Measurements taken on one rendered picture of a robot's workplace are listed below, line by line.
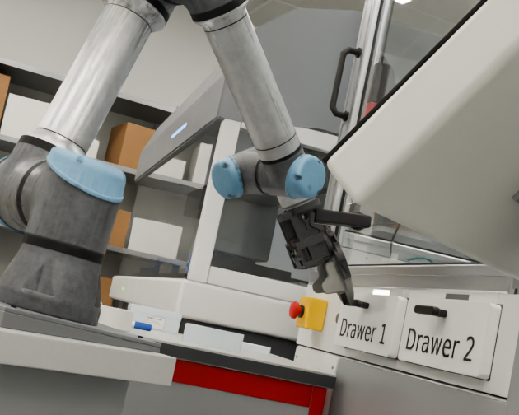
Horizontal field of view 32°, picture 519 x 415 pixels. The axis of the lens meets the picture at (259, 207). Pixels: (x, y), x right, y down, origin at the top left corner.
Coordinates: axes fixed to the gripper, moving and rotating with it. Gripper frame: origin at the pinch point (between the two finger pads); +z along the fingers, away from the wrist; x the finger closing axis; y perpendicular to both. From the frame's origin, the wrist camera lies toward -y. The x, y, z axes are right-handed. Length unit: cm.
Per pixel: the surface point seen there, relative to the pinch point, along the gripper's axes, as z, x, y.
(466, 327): 4.8, 39.9, -2.1
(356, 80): -41, -41, -36
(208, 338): -0.2, -23.4, 24.7
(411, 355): 9.6, 22.6, 1.2
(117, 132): -84, -391, -31
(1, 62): -140, -358, 20
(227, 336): 0.9, -22.3, 20.8
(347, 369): 15.1, -10.1, 2.8
